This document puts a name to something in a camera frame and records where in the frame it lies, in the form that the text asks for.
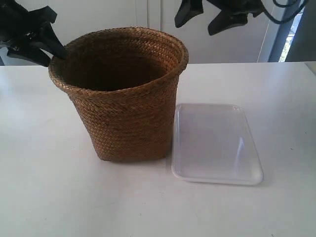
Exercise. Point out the white rectangular plastic tray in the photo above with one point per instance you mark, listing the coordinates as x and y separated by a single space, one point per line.
212 143

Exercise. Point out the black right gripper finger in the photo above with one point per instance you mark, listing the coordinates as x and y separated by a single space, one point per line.
187 10
229 17

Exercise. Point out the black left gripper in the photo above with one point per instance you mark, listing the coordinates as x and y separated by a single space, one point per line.
26 33

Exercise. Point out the brown woven wicker basket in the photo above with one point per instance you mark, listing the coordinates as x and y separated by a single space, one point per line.
123 84

